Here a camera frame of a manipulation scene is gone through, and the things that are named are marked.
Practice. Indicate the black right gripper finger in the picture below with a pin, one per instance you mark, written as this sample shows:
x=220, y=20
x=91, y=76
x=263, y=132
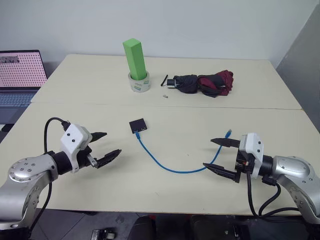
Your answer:
x=220, y=171
x=226, y=142

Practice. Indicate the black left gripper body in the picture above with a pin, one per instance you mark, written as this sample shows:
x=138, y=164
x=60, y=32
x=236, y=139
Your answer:
x=83, y=160

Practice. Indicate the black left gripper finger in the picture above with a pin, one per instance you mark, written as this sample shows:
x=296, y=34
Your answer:
x=98, y=136
x=108, y=157

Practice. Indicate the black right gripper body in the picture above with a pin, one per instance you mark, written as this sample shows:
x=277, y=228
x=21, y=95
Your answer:
x=243, y=165

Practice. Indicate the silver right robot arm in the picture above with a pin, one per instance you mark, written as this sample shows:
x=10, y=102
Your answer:
x=292, y=167

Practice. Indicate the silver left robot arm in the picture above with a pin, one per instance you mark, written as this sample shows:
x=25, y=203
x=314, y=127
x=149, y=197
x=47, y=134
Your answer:
x=22, y=172

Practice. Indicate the small black adapter box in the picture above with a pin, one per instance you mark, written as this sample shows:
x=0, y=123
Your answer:
x=138, y=125

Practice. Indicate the clear packing tape roll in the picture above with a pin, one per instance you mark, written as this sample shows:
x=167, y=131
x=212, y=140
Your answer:
x=140, y=85

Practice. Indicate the folded black and maroon umbrella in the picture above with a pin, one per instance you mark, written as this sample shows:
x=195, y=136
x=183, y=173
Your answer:
x=192, y=83

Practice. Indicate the small black device on floor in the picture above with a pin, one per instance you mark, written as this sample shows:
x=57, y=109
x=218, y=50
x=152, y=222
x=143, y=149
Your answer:
x=103, y=235

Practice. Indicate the dark rounded shape under table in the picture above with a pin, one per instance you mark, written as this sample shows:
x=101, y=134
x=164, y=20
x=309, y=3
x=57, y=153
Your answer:
x=143, y=228

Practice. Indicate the green rectangular foam block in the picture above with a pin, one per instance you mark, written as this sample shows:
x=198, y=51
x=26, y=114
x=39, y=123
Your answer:
x=135, y=60

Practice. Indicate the open laptop with pink screen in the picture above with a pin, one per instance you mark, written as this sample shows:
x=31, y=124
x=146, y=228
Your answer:
x=20, y=72

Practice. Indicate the grey partition panel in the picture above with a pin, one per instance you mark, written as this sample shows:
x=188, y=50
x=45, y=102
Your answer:
x=302, y=62

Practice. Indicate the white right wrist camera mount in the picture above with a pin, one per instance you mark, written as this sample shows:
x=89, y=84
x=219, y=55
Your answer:
x=255, y=150

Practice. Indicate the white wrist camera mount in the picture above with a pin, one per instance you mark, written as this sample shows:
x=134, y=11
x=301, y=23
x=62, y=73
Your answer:
x=255, y=150
x=73, y=137

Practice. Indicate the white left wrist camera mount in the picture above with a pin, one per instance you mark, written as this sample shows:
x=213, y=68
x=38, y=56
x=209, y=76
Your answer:
x=73, y=137

